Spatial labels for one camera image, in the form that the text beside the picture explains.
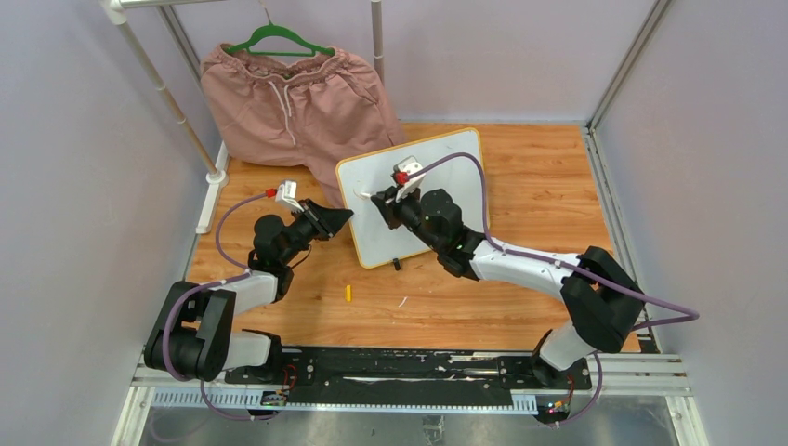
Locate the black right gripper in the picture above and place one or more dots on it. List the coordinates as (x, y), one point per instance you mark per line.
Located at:
(391, 208)

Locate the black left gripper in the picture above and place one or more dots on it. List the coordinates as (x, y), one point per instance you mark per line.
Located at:
(324, 222)

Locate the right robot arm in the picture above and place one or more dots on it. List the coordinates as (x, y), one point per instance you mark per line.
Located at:
(597, 293)

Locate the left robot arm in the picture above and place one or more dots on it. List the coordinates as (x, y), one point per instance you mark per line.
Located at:
(192, 337)

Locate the pink shorts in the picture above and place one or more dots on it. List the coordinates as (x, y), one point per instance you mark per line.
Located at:
(314, 112)

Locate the green clothes hanger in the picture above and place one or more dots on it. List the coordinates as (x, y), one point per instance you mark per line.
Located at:
(274, 40)

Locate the white clothes rack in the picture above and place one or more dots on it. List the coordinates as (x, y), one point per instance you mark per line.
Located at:
(216, 177)

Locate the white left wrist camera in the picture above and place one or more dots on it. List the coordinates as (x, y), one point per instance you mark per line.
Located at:
(286, 196)

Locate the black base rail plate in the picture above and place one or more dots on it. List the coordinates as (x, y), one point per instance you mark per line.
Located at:
(412, 379)

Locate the aluminium frame post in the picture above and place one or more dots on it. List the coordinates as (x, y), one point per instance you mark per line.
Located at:
(592, 140)

